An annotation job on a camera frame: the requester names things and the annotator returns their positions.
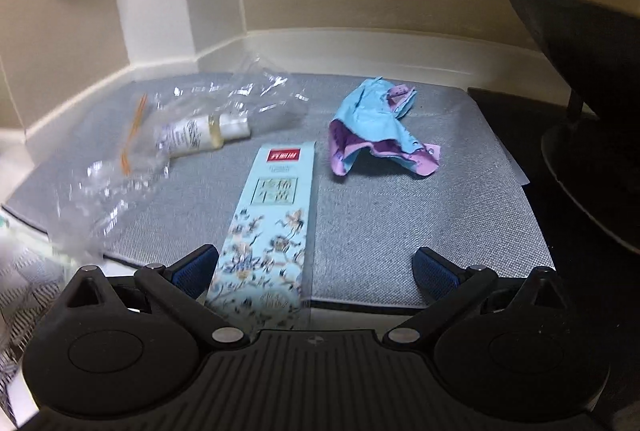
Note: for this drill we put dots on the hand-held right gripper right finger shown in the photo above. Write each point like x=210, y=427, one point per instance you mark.
x=436, y=275

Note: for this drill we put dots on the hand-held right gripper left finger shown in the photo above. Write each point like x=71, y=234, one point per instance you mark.
x=192, y=272

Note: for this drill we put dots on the light blue floral box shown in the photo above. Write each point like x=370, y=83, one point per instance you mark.
x=270, y=236

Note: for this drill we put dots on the blue purple paper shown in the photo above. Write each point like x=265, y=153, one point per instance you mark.
x=380, y=126

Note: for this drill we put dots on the clear plastic bag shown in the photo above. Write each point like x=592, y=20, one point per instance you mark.
x=240, y=96

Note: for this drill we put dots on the grey mat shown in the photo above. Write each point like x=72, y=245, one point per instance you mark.
x=400, y=236

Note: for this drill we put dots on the small clear bottle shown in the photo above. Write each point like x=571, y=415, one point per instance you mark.
x=200, y=136

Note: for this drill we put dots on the black stove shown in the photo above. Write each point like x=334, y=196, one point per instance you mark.
x=530, y=151

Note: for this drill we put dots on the white black patterned cloth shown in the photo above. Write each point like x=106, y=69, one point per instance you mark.
x=20, y=301

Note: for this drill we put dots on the stove burner support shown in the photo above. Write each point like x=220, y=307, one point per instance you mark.
x=600, y=191

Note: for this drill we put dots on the black wok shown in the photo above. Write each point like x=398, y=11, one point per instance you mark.
x=590, y=41

